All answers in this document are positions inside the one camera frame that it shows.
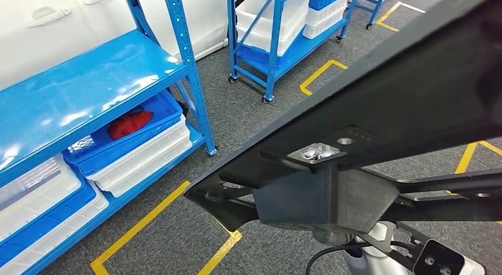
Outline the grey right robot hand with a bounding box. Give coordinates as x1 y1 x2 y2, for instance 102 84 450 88
312 226 356 247

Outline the black plastic plate frame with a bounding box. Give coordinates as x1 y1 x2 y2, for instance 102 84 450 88
183 0 502 235

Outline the blue wheeled shelf rack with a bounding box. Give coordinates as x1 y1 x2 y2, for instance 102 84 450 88
226 0 361 105
347 0 399 30

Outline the blue metal shelf rack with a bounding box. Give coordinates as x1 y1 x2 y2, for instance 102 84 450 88
0 0 218 275

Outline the large white plastic crate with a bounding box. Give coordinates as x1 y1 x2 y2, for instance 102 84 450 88
235 0 313 57

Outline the red cloth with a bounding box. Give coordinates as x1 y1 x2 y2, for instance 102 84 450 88
107 110 154 141

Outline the clear plastic bag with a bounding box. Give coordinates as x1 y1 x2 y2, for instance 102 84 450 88
67 135 97 156

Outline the white car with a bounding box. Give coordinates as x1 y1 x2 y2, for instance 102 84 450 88
0 0 246 90

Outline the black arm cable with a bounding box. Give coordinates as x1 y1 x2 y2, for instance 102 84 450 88
304 241 417 275

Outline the black camera bracket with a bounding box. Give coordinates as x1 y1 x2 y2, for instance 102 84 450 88
355 222 432 266

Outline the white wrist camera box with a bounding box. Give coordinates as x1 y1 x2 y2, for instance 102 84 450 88
413 240 487 275

